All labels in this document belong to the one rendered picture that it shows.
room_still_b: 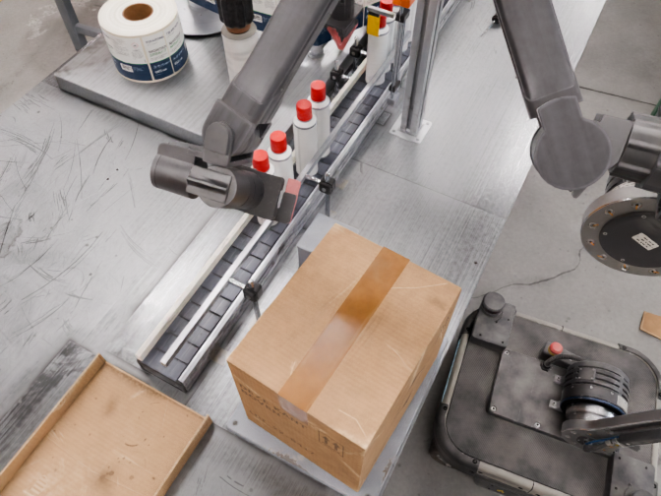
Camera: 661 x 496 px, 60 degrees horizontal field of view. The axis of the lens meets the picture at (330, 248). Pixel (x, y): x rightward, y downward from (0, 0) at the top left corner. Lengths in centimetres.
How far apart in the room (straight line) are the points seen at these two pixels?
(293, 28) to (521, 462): 139
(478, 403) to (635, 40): 238
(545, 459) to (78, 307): 129
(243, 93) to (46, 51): 280
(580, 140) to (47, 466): 102
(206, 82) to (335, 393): 104
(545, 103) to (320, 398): 48
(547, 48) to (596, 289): 181
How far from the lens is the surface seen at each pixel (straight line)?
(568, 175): 67
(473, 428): 179
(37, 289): 140
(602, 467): 188
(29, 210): 155
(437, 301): 92
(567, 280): 241
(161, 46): 163
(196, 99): 160
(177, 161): 81
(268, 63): 74
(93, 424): 121
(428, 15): 133
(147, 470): 115
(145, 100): 163
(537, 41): 69
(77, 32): 327
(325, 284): 92
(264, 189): 87
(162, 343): 118
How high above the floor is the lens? 191
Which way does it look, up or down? 56 degrees down
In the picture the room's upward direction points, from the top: straight up
